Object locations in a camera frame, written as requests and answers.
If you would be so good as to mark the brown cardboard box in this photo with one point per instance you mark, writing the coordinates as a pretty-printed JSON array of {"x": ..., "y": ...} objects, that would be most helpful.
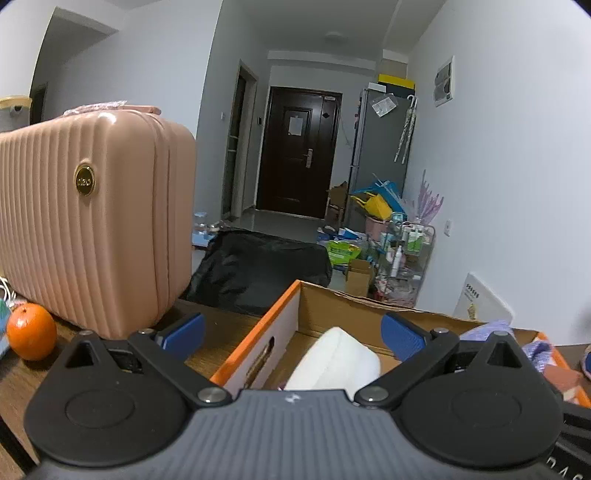
[{"x": 336, "y": 203}]

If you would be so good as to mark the yellow and black box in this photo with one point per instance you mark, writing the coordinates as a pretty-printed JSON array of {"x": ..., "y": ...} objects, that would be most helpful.
[{"x": 396, "y": 83}]

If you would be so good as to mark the white paper notice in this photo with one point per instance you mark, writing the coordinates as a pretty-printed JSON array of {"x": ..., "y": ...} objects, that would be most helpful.
[{"x": 295, "y": 126}]

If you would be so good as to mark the pink bin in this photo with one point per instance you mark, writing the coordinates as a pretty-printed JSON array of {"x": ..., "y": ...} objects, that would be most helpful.
[{"x": 376, "y": 227}]

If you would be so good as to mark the blue and yellow bags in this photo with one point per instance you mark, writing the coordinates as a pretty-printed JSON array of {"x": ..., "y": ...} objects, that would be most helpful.
[{"x": 376, "y": 201}]

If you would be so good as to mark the grey refrigerator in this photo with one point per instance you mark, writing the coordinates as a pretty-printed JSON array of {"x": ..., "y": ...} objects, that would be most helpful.
[{"x": 378, "y": 147}]

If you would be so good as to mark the small open cardboard box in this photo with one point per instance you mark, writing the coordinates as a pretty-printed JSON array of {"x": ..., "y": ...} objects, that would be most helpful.
[{"x": 358, "y": 279}]

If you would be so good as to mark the pale blue plastic bag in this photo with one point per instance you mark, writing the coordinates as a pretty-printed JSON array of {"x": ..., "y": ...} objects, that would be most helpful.
[{"x": 205, "y": 228}]

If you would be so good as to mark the pink ribbed suitcase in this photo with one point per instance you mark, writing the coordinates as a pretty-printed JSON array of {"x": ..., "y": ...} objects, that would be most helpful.
[{"x": 92, "y": 230}]

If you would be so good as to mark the round ceiling lamp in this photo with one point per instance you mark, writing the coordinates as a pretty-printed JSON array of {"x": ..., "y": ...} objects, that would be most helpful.
[{"x": 334, "y": 37}]

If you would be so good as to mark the white board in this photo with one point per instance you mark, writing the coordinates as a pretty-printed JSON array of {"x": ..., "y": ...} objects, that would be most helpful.
[{"x": 480, "y": 300}]

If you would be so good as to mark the orange fruit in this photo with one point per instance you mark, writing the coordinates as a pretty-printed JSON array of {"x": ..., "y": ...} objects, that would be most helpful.
[{"x": 31, "y": 332}]

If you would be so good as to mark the white soft roll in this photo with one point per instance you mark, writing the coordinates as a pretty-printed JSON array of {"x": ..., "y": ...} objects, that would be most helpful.
[{"x": 332, "y": 364}]

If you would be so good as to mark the dark brown entrance door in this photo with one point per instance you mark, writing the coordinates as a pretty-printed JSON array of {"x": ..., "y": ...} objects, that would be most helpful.
[{"x": 295, "y": 170}]

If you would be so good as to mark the cream thermos jug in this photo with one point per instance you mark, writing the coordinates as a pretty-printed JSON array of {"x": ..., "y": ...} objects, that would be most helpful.
[{"x": 14, "y": 113}]

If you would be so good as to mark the side doorway frame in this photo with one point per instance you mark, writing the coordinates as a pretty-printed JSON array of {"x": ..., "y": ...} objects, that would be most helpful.
[{"x": 238, "y": 147}]

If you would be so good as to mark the orange-rimmed cardboard box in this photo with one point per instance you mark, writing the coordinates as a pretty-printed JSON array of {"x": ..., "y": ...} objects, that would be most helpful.
[{"x": 341, "y": 314}]

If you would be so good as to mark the green printed bag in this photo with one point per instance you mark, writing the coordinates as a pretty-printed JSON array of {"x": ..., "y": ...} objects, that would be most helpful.
[{"x": 344, "y": 253}]

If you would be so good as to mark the purple fluffy towel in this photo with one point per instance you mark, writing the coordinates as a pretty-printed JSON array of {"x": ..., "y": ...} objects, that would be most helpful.
[{"x": 485, "y": 331}]

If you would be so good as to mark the white folded umbrella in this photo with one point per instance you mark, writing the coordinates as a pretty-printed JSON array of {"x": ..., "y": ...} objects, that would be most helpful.
[{"x": 406, "y": 129}]

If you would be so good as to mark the purple wall decoration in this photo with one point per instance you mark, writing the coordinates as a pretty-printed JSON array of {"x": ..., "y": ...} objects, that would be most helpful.
[{"x": 430, "y": 201}]

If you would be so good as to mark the black bag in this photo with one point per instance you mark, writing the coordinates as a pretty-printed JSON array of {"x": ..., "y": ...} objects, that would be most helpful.
[{"x": 258, "y": 272}]

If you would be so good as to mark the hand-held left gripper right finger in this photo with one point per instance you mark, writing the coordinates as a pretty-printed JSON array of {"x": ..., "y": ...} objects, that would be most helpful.
[{"x": 401, "y": 337}]

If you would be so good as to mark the clear plastic bag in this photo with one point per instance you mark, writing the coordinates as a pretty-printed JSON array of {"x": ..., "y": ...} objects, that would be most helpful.
[{"x": 384, "y": 105}]

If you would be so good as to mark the white electrical panel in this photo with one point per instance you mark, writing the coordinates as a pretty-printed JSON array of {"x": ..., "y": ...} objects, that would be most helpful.
[{"x": 444, "y": 82}]

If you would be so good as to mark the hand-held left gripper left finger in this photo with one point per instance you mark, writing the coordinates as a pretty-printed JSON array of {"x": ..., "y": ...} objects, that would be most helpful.
[{"x": 184, "y": 334}]

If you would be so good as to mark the pink packet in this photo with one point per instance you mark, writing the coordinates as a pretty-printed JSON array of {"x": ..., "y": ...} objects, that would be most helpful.
[{"x": 111, "y": 108}]

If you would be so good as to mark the blue printed pouch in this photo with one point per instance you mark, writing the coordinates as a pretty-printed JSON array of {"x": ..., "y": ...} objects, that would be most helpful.
[{"x": 3, "y": 318}]

